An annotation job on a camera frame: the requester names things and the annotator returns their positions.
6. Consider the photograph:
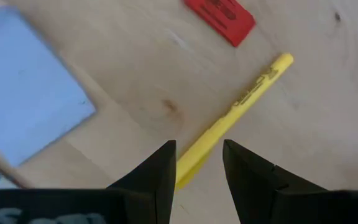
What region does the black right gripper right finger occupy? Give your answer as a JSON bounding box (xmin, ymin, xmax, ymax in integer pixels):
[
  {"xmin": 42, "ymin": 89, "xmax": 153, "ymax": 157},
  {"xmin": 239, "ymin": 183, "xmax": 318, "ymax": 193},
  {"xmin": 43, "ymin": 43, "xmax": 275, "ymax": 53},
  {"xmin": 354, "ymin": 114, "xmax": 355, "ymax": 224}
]
[{"xmin": 223, "ymin": 139, "xmax": 328, "ymax": 224}]

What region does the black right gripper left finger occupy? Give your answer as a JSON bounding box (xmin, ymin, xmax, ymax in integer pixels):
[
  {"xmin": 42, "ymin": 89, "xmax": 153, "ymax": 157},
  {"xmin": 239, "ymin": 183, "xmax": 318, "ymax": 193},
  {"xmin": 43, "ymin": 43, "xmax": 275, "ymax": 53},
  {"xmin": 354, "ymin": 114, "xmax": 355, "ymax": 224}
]
[{"xmin": 106, "ymin": 139, "xmax": 177, "ymax": 224}]

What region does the yellow highlighter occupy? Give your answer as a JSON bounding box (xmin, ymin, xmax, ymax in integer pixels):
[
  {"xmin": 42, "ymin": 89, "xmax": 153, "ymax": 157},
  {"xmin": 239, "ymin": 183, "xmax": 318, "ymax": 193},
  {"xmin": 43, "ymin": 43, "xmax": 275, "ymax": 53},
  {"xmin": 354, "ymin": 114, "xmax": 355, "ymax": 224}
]
[{"xmin": 175, "ymin": 52, "xmax": 295, "ymax": 190}]

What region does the periwinkle sticky note pad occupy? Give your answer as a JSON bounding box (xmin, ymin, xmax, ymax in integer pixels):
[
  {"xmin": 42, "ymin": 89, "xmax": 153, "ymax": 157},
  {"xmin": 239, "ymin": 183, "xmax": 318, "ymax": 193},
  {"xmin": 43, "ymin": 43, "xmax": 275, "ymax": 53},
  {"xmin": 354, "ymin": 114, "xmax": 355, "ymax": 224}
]
[{"xmin": 0, "ymin": 6, "xmax": 98, "ymax": 168}]

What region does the red eraser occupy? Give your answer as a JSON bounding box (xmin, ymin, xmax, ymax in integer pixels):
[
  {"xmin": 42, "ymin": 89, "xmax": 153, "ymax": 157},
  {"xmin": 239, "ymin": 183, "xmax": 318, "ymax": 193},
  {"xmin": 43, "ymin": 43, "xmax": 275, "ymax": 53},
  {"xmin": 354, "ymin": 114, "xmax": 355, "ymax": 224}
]
[{"xmin": 183, "ymin": 0, "xmax": 257, "ymax": 48}]

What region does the tan wooden pencil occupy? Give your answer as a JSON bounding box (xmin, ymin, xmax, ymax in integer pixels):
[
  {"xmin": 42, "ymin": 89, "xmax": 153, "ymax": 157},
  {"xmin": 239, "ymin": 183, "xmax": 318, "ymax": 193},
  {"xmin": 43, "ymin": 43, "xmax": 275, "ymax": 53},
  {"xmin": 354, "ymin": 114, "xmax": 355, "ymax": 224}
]
[{"xmin": 0, "ymin": 136, "xmax": 32, "ymax": 190}]

